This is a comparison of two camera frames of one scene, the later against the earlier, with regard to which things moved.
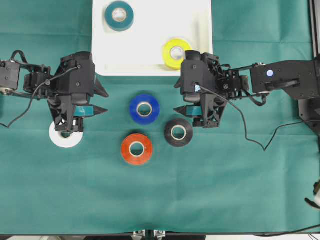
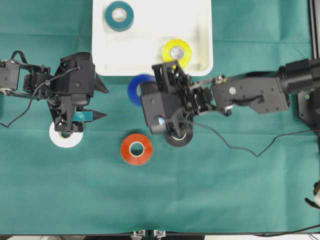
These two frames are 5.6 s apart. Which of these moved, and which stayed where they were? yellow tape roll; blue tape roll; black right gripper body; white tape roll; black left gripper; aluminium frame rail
Moved: black right gripper body; blue tape roll
Stayed: white tape roll; black left gripper; yellow tape roll; aluminium frame rail
